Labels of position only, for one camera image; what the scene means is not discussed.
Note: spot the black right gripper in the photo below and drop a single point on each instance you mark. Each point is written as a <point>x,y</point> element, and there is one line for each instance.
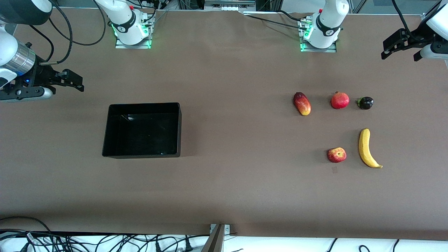
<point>42,76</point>

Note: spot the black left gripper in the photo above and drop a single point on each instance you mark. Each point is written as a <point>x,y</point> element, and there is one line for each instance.
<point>415,38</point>

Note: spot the black plastic box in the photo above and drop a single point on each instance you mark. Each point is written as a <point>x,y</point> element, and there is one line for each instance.
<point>143,133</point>

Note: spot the yellow banana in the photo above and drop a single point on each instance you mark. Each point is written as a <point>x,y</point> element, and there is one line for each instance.
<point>364,147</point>

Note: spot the red yellow apple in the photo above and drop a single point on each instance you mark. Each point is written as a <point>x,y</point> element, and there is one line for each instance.
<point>336,155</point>

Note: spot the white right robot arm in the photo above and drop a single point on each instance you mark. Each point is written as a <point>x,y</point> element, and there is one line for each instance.
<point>124,17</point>

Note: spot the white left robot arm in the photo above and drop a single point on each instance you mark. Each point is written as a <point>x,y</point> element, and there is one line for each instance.
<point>329,21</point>

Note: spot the red pomegranate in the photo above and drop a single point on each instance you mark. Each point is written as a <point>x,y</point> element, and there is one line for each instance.
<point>340,100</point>

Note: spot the red yellow mango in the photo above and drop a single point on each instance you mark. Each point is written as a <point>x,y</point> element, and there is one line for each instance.
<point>302,104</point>

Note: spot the white power strip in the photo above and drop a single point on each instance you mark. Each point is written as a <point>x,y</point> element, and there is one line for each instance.
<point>229,5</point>

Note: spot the aluminium profile bar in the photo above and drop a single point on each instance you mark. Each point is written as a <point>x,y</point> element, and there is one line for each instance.
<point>214,241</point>

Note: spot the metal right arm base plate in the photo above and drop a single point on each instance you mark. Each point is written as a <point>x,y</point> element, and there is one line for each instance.
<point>120,45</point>

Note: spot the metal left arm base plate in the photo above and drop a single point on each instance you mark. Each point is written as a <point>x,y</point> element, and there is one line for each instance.
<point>332,50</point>

